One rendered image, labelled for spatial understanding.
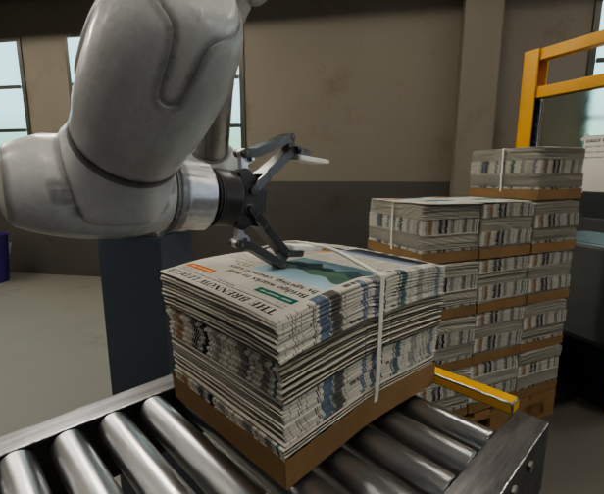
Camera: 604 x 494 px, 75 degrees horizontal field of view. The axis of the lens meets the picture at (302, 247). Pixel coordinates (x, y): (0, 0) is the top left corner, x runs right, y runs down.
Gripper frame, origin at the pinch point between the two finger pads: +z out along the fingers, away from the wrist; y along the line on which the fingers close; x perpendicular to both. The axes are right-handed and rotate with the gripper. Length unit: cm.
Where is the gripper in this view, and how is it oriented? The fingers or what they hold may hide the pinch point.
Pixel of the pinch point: (315, 204)
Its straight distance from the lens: 64.9
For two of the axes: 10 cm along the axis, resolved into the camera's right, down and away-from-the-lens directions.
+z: 7.2, -0.3, 6.9
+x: 6.9, 1.4, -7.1
